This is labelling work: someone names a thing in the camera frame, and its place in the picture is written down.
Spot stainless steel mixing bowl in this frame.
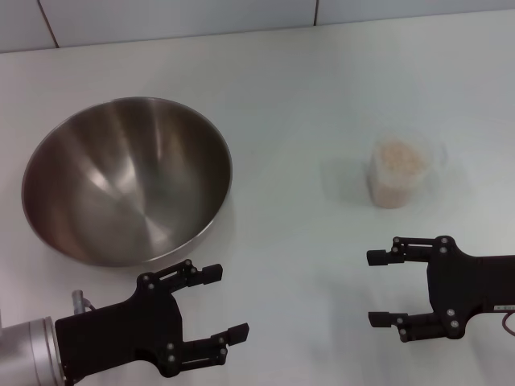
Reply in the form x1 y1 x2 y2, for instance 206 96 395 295
21 96 233 269

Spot clear plastic measuring cup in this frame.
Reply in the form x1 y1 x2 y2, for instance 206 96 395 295
368 126 450 209

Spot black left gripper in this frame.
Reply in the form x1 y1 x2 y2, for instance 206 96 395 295
54 259 250 380

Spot left arm cable with plug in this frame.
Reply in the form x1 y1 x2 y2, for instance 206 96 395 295
71 289 98 315

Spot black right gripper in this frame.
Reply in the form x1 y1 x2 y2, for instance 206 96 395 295
365 236 515 343

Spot white rice grains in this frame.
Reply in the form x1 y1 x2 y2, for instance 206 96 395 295
372 140 427 208

